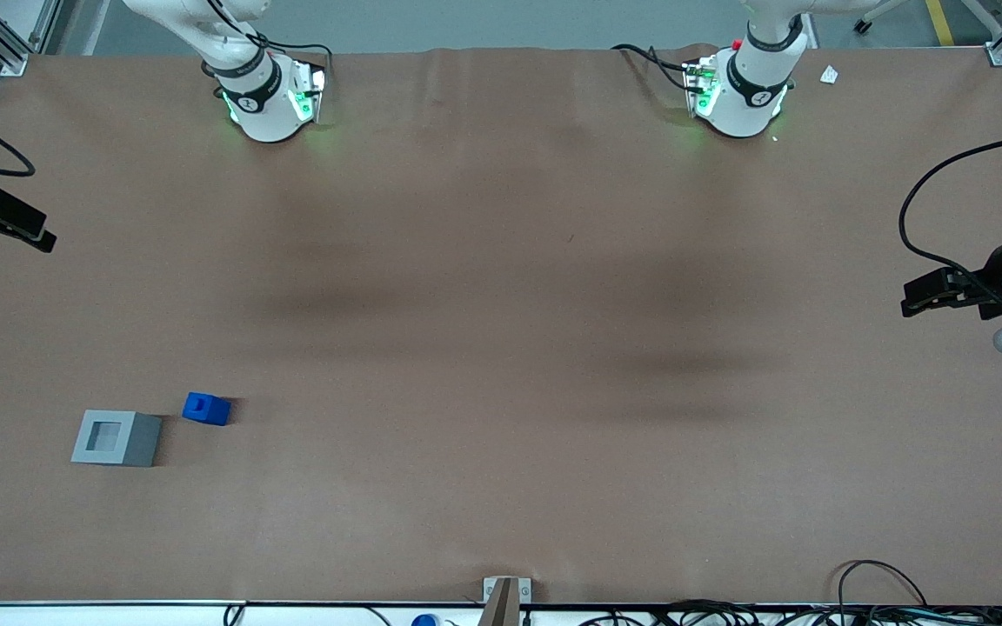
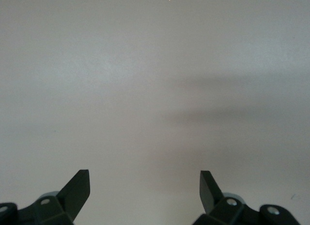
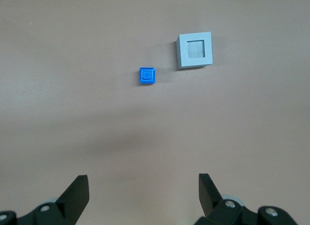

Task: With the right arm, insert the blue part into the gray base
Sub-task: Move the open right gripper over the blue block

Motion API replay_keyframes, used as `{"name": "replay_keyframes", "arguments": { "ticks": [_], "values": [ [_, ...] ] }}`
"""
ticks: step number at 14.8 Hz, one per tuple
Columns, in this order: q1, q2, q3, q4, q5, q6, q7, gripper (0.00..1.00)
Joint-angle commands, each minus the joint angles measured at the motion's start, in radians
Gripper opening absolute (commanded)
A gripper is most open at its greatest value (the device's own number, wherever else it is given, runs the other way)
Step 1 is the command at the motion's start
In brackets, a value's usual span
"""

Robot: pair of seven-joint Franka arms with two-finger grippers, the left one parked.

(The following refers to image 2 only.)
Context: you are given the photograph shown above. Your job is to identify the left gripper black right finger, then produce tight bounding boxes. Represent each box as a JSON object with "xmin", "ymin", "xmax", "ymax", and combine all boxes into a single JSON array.
[{"xmin": 192, "ymin": 171, "xmax": 301, "ymax": 225}]

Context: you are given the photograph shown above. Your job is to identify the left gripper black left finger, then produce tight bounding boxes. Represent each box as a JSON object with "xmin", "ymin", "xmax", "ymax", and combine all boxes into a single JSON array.
[{"xmin": 0, "ymin": 169, "xmax": 91, "ymax": 225}]

